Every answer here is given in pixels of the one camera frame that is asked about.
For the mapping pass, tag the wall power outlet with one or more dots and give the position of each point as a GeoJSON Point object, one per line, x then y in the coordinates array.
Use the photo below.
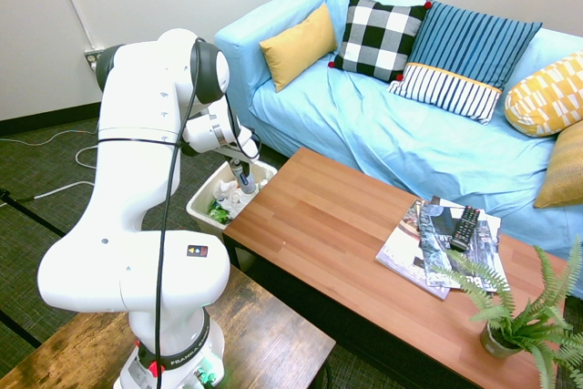
{"type": "Point", "coordinates": [93, 58]}

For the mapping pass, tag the silver blue drink can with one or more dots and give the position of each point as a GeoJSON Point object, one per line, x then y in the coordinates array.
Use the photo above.
{"type": "Point", "coordinates": [248, 187]}

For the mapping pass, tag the stack of magazines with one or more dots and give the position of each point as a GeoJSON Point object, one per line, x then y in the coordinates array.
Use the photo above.
{"type": "Point", "coordinates": [401, 252]}

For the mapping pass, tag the green plastic wrapper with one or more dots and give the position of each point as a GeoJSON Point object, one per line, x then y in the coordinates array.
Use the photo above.
{"type": "Point", "coordinates": [218, 215]}

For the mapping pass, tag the crumpled white paper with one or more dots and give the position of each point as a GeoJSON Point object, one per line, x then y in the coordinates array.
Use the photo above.
{"type": "Point", "coordinates": [228, 191]}

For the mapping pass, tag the black tripod leg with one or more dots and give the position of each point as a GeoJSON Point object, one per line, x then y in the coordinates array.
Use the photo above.
{"type": "Point", "coordinates": [20, 329]}
{"type": "Point", "coordinates": [36, 218]}

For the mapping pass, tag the beige plastic trash bin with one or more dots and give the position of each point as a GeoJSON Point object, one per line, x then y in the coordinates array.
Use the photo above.
{"type": "Point", "coordinates": [200, 207]}

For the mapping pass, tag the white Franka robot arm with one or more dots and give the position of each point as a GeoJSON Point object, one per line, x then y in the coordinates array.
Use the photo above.
{"type": "Point", "coordinates": [132, 179]}

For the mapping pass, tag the dark cover magazine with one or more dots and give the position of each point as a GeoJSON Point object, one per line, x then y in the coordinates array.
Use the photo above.
{"type": "Point", "coordinates": [442, 243]}

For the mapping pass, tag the reddish wood coffee table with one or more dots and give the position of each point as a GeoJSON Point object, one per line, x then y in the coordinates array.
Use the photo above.
{"type": "Point", "coordinates": [341, 234]}

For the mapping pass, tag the potted green fern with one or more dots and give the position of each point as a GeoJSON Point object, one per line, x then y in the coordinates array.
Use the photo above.
{"type": "Point", "coordinates": [496, 343]}

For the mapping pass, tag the black white checkered pillow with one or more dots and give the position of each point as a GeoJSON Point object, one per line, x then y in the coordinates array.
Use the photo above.
{"type": "Point", "coordinates": [378, 38]}

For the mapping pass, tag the rustic brown robot table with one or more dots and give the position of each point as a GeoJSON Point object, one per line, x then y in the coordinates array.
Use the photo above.
{"type": "Point", "coordinates": [273, 339]}

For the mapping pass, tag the light blue sofa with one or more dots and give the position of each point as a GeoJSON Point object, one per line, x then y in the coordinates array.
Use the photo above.
{"type": "Point", "coordinates": [387, 134]}

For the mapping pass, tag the plain mustard pillow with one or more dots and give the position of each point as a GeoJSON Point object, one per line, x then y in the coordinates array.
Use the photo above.
{"type": "Point", "coordinates": [296, 47]}

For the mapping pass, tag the mustard textured pillow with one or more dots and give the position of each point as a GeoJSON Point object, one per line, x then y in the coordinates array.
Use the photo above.
{"type": "Point", "coordinates": [565, 170]}

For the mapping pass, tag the black remote control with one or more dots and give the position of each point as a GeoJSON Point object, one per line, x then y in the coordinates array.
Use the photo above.
{"type": "Point", "coordinates": [465, 227]}

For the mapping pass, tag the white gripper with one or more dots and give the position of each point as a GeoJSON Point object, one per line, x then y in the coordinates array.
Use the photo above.
{"type": "Point", "coordinates": [248, 145]}

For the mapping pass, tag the yellow white patterned bolster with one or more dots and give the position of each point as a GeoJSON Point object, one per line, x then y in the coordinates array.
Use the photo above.
{"type": "Point", "coordinates": [546, 97]}

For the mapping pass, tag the blue striped pillow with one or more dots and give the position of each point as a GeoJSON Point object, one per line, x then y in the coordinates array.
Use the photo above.
{"type": "Point", "coordinates": [469, 43]}

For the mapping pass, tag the pale cover magazine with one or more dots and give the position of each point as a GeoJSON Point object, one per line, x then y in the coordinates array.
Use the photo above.
{"type": "Point", "coordinates": [489, 225]}

